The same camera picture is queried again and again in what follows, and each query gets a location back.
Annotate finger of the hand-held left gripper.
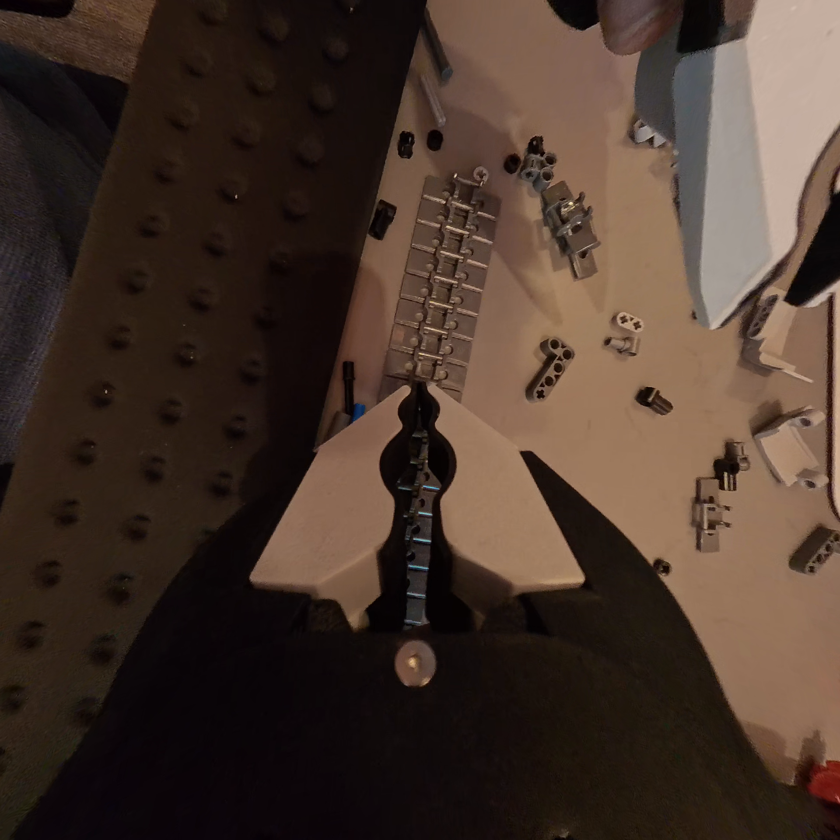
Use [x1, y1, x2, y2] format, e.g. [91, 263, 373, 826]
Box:
[672, 0, 840, 330]
[783, 190, 840, 309]

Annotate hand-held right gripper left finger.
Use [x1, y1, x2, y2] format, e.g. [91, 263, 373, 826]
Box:
[249, 382, 421, 632]

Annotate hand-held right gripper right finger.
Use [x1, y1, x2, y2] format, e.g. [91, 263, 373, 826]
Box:
[420, 382, 586, 632]

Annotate single grey track link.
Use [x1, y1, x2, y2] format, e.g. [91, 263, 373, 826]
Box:
[560, 226, 602, 282]
[541, 182, 595, 241]
[689, 476, 733, 553]

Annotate grey toy track chain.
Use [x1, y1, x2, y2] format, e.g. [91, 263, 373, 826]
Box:
[378, 171, 504, 629]

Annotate person's left hand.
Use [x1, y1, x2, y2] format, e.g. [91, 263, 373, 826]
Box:
[600, 0, 682, 55]

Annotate light grey curved block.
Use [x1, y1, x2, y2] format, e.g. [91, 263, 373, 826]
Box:
[741, 287, 815, 384]

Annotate light grey angled panel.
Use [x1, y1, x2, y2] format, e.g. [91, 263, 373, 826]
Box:
[630, 117, 677, 149]

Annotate grey tube connector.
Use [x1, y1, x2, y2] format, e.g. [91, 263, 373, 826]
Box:
[314, 409, 350, 455]

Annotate grey bent liftarm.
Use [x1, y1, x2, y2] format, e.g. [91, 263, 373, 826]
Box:
[524, 337, 577, 403]

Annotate light grey curved panel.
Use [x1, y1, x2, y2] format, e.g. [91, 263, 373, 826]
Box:
[752, 406, 830, 490]

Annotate grey double connector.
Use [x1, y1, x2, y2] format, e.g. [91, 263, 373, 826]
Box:
[518, 135, 559, 193]

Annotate black grey cross connector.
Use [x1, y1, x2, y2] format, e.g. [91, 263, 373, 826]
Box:
[713, 440, 751, 492]

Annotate black perforated panel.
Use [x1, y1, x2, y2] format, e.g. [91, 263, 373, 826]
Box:
[0, 0, 429, 840]

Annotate grey axle rod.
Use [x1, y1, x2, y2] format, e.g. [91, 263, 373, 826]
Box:
[419, 5, 454, 85]

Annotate dark grey angled beam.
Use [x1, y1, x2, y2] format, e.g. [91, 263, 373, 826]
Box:
[788, 524, 840, 576]

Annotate light grey short rod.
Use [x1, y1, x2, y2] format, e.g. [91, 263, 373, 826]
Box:
[419, 73, 448, 130]

